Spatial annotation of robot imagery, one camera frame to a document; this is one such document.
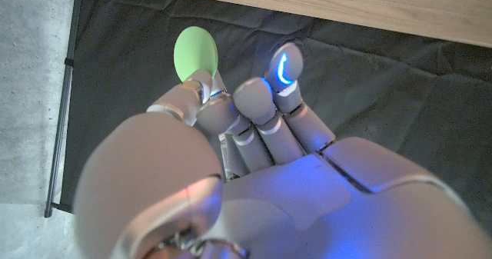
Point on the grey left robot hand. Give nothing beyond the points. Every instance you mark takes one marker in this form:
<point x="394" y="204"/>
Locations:
<point x="292" y="205"/>

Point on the green round coin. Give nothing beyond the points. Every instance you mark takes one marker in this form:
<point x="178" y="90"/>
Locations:
<point x="195" y="51"/>

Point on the black backdrop stand pole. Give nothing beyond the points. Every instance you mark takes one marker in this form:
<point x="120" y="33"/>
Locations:
<point x="63" y="97"/>

